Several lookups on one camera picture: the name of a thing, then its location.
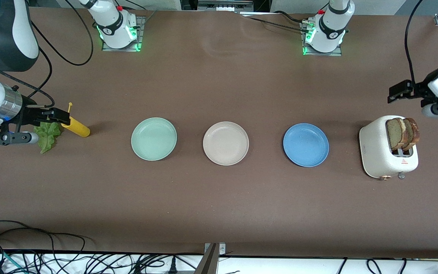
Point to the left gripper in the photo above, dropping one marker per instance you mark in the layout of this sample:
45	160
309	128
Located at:
421	91

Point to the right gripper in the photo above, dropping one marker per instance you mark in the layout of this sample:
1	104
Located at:
29	113

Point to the yellow mustard squeeze bottle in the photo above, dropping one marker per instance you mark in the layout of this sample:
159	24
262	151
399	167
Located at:
76	127

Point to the green lettuce leaf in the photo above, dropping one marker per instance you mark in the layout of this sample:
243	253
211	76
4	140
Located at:
48	139

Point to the brown bread slice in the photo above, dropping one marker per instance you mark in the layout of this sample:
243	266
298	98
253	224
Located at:
413	133
395	133

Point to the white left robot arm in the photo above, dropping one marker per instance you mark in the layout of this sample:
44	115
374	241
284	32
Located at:
331	34

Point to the green plate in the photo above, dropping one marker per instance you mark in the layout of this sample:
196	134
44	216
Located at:
153	139

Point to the blue plate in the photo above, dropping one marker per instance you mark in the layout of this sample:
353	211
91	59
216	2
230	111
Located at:
305	145

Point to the beige plate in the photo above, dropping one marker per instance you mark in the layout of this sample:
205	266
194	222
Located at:
226	143

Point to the white toaster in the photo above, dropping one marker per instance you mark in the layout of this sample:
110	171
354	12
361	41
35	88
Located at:
376	152

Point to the black equipment rack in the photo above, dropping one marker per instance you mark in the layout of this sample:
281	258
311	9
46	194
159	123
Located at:
224	4

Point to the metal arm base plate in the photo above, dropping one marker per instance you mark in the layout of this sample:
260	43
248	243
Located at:
142	34
323	54

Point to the metal table bracket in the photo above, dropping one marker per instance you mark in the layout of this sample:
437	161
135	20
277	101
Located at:
211	258

